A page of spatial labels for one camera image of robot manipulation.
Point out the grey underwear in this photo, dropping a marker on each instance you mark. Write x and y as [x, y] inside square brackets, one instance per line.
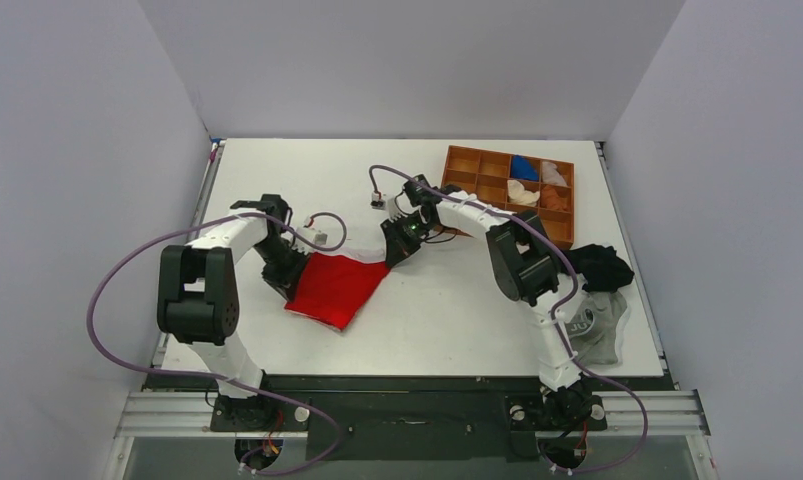
[595, 327]

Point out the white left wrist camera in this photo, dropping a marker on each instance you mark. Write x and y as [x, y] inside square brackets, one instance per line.
[308, 240]

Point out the orange rolled underwear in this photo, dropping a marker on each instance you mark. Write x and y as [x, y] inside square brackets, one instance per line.
[551, 199]

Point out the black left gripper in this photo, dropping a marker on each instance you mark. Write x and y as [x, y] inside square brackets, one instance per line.
[286, 282]

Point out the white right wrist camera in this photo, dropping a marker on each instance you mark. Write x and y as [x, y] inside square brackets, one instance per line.
[389, 205]

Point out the wooden compartment tray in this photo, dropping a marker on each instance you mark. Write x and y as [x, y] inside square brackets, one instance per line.
[485, 174]

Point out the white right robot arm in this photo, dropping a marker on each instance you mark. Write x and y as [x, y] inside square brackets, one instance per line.
[525, 262]

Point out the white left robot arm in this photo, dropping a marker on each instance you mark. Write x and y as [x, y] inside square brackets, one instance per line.
[198, 300]

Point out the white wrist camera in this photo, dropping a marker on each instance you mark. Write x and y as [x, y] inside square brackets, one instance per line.
[389, 205]
[308, 240]

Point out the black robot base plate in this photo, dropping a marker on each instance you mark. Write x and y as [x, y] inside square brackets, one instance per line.
[403, 418]

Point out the red underwear white trim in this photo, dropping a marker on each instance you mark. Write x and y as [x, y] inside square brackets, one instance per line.
[334, 288]

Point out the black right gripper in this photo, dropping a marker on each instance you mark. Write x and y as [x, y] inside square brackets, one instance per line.
[396, 249]

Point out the cream rolled underwear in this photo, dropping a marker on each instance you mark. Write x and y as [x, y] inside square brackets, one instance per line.
[518, 194]

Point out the blue rolled underwear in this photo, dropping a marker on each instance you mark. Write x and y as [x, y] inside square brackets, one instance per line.
[522, 169]

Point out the black underwear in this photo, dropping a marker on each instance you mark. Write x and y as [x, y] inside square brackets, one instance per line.
[603, 270]

